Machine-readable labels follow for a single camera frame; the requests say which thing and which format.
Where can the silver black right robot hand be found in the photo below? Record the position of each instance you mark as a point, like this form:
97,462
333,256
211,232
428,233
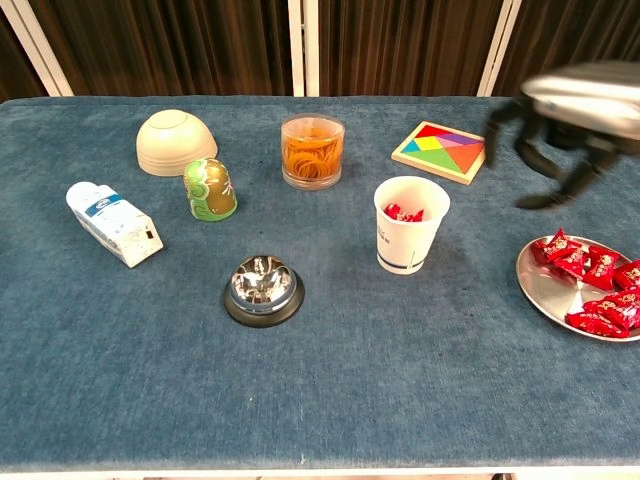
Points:
585,95

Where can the red candy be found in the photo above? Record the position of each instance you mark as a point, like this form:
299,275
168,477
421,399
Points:
572,263
414,216
631,275
602,268
597,325
557,245
394,210
617,305

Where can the round silver metal plate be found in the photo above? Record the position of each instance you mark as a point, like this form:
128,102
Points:
550,295

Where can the white paper cup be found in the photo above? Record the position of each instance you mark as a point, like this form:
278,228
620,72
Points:
400,245

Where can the dark brown curtain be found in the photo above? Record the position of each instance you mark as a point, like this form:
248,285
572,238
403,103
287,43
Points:
400,45
175,45
575,30
15,70

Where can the colourful wooden tangram puzzle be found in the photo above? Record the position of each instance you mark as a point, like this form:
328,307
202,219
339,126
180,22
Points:
440,150

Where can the clear jar of rubber bands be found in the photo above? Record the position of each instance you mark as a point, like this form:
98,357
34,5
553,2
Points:
312,155

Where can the chrome call bell black base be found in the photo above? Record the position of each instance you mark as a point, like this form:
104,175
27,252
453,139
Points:
262,285

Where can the green gold nesting doll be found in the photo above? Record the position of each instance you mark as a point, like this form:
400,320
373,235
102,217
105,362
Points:
210,192

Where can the cream upturned bowl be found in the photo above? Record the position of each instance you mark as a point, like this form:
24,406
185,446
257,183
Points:
172,140

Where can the blue felt table cloth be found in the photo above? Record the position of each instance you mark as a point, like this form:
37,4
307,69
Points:
250,390

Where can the white milk bottle blue label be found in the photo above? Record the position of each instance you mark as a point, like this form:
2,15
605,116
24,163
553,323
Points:
112,220

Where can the white partition frame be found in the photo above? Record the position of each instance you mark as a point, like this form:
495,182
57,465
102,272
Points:
311,50
297,50
499,50
44,50

